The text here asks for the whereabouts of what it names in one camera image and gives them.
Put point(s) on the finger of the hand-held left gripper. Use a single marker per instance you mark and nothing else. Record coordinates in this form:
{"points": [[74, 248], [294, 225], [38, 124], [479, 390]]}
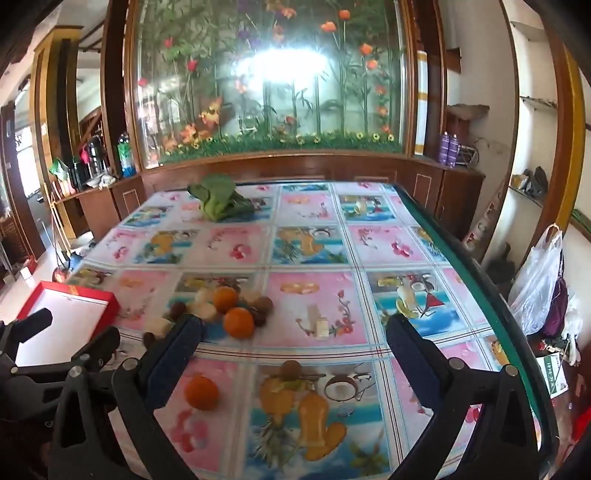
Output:
{"points": [[94, 340], [34, 320]]}

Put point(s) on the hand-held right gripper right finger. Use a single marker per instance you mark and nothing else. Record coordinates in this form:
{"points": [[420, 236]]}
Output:
{"points": [[411, 360]]}

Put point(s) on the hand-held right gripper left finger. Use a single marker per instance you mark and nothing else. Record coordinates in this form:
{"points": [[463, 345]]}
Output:
{"points": [[175, 355]]}

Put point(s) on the beige sugarcane chunk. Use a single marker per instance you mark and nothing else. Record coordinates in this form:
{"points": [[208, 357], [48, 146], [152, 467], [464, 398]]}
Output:
{"points": [[203, 312], [203, 296], [159, 326], [249, 296]]}

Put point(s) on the red shallow gift box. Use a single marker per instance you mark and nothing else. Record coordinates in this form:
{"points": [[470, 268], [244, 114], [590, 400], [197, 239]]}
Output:
{"points": [[69, 314]]}

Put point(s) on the small orange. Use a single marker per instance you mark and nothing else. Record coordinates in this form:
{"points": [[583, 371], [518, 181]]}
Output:
{"points": [[225, 299], [238, 323], [202, 392]]}

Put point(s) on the brown longan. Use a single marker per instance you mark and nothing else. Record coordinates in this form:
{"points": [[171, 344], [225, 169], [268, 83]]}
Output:
{"points": [[258, 320], [262, 303], [291, 369]]}

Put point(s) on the red dustpan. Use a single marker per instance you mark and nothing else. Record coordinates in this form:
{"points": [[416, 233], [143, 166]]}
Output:
{"points": [[60, 275]]}

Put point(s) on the green and white carton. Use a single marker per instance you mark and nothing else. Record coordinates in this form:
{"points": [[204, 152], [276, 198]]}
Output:
{"points": [[556, 376]]}

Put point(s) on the white plastic bag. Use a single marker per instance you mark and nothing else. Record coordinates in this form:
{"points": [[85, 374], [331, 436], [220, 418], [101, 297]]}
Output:
{"points": [[538, 277]]}

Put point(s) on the green plastic bag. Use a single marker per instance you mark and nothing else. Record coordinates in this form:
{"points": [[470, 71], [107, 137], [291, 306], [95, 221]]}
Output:
{"points": [[60, 168]]}

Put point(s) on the purple bag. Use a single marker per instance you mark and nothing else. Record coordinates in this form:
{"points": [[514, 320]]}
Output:
{"points": [[556, 309]]}

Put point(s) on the black kettle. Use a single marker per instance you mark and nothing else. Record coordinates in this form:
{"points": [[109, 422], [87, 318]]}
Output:
{"points": [[78, 171]]}

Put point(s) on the green bok choy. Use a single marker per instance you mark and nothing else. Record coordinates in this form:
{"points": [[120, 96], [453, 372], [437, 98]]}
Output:
{"points": [[221, 198]]}

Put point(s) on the black thermos flasks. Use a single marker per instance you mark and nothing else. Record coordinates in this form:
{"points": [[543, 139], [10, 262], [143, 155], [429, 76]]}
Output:
{"points": [[95, 159]]}

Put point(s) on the green label plastic bottle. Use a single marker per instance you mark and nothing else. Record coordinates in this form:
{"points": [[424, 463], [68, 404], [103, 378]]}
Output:
{"points": [[127, 157]]}

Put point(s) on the wooden pillar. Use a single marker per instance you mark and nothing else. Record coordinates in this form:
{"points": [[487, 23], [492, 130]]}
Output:
{"points": [[55, 106]]}

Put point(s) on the brown wooden sideboard cabinet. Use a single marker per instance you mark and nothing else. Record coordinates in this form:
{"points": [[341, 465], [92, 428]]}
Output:
{"points": [[286, 168]]}

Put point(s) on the glass artificial flower display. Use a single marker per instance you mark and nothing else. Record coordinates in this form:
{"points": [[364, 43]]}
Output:
{"points": [[277, 83]]}

